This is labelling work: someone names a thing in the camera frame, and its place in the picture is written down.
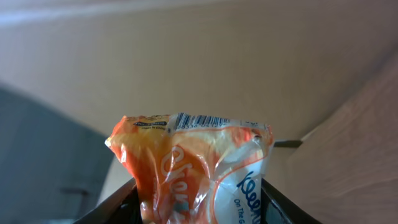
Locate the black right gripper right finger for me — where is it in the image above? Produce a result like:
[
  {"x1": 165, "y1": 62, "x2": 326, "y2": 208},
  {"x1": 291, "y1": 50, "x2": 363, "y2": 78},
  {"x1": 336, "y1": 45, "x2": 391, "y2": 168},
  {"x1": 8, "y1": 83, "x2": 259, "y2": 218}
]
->
[{"x1": 261, "y1": 179, "x2": 321, "y2": 224}]

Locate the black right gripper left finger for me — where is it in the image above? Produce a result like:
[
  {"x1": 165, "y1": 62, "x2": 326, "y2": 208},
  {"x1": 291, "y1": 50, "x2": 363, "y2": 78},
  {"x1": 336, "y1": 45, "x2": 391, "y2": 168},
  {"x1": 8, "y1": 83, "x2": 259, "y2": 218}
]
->
[{"x1": 73, "y1": 179, "x2": 143, "y2": 224}]

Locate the small orange packet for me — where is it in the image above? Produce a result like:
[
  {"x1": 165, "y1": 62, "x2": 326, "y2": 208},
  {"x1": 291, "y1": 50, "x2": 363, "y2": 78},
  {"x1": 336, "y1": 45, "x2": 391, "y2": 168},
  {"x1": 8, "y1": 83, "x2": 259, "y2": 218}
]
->
[{"x1": 105, "y1": 113, "x2": 274, "y2": 223}]

